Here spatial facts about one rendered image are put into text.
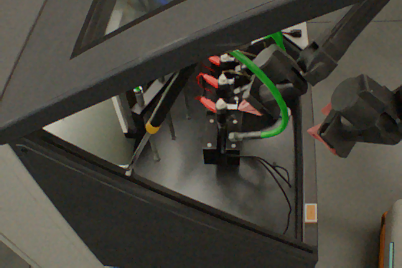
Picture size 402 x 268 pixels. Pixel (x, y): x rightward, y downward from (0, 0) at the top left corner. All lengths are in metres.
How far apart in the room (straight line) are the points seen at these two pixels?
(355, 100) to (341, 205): 1.64
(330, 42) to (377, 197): 1.46
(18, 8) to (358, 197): 1.85
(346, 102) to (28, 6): 0.61
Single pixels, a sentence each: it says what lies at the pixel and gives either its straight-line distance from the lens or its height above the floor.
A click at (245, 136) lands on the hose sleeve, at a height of 1.14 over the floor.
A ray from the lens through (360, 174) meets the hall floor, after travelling 2.37.
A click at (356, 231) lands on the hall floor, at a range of 2.23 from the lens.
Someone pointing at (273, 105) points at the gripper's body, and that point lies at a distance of 1.06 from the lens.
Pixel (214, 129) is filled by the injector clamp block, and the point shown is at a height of 0.98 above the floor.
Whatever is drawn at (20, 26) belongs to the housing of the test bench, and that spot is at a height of 1.50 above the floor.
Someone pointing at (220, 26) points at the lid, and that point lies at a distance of 0.45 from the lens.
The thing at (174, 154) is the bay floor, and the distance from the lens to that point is 1.39.
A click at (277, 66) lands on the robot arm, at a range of 0.97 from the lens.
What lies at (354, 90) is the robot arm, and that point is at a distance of 0.65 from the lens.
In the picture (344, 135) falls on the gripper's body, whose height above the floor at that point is 1.39.
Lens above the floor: 2.00
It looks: 53 degrees down
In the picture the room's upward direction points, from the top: 8 degrees counter-clockwise
